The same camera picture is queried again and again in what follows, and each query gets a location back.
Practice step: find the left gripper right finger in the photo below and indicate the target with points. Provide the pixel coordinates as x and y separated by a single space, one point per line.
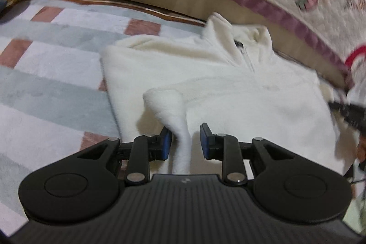
225 148

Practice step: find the checkered pastel floor rug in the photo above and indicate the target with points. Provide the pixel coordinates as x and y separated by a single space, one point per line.
53 95

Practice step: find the white fleece zip jacket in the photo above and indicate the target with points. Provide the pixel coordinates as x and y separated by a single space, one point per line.
227 77

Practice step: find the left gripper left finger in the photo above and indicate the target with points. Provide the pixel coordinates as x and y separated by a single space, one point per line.
145 149

